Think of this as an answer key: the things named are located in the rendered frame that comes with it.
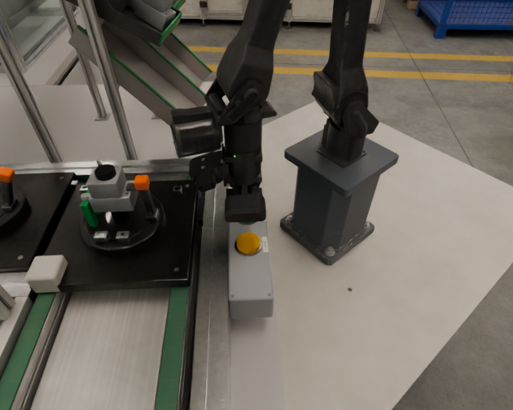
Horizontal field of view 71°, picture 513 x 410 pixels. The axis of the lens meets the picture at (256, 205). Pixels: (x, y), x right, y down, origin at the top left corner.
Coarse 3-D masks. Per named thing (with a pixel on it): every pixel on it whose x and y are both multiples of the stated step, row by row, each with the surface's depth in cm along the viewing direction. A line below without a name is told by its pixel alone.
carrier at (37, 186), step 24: (0, 192) 67; (24, 192) 70; (48, 192) 70; (0, 216) 62; (24, 216) 65; (48, 216) 65; (0, 240) 61; (24, 240) 61; (48, 240) 63; (0, 264) 57; (24, 264) 57
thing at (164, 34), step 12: (72, 0) 62; (96, 0) 61; (108, 12) 63; (120, 12) 63; (132, 12) 69; (180, 12) 73; (120, 24) 64; (132, 24) 64; (144, 24) 64; (144, 36) 65; (156, 36) 64; (168, 36) 69
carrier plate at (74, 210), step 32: (160, 192) 70; (192, 192) 70; (64, 224) 64; (192, 224) 64; (64, 256) 59; (96, 256) 59; (128, 256) 59; (160, 256) 59; (192, 256) 61; (32, 288) 55; (64, 288) 55; (96, 288) 56; (128, 288) 56
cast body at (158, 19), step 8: (136, 0) 66; (144, 0) 66; (152, 0) 66; (160, 0) 65; (168, 0) 67; (136, 8) 67; (144, 8) 67; (152, 8) 67; (160, 8) 66; (168, 8) 69; (144, 16) 68; (152, 16) 68; (160, 16) 67; (168, 16) 68; (152, 24) 68; (160, 24) 68; (168, 24) 69
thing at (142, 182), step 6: (138, 180) 56; (144, 180) 56; (126, 186) 57; (132, 186) 57; (138, 186) 56; (144, 186) 56; (144, 192) 58; (150, 192) 59; (144, 198) 58; (150, 198) 59; (144, 204) 59; (150, 204) 59; (150, 210) 60
